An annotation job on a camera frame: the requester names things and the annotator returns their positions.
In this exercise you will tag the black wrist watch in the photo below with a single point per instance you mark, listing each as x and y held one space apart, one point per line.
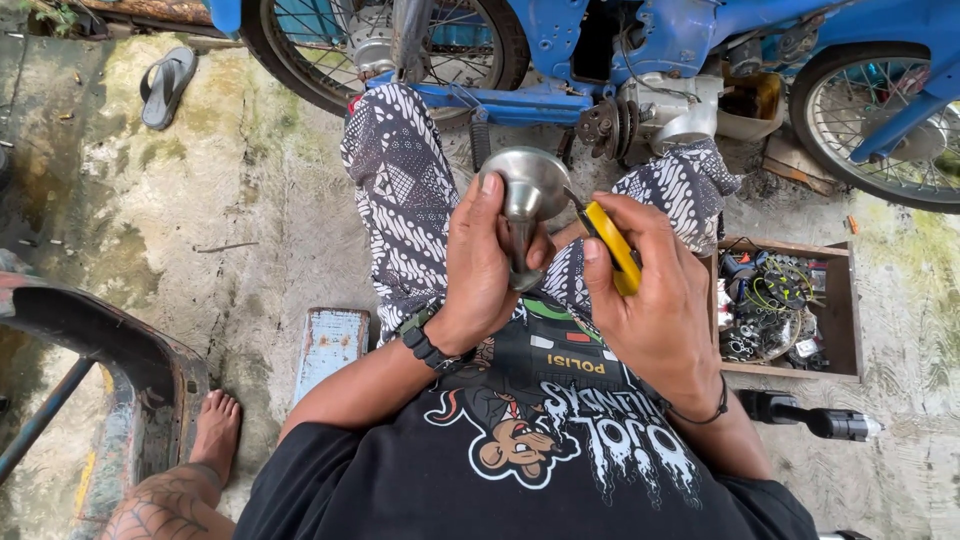
427 341

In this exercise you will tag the weathered wooden board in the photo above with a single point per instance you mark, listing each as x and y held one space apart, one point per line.
799 165

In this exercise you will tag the black handheld tool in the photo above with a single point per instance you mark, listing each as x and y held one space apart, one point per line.
825 421

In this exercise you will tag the black white batik trousers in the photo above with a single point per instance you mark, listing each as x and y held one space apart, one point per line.
401 187

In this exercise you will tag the worn pale blue wooden stool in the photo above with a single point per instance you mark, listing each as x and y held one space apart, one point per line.
331 352

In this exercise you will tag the person's left hand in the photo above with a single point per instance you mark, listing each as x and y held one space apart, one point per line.
480 270

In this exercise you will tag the yellow utility knife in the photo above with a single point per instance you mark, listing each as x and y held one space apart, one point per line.
609 236

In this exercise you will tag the silver metal funnel-shaped part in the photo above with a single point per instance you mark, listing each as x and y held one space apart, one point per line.
529 180

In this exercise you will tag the grey flip-flop sandal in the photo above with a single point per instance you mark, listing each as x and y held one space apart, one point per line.
166 86

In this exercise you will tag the white container of dark oil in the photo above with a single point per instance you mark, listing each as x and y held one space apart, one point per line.
754 112

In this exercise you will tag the blue motorcycle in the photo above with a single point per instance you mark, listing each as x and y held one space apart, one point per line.
675 37

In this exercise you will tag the black printed t-shirt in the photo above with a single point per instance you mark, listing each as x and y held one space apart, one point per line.
540 465

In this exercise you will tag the wooden box of spare parts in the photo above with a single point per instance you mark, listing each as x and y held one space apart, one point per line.
840 315

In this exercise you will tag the rusty metal vehicle frame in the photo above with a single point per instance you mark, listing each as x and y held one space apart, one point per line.
150 390

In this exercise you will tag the small orange object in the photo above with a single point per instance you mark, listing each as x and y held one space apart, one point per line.
852 224

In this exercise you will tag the person's right hand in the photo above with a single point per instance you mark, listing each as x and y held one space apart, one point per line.
660 315

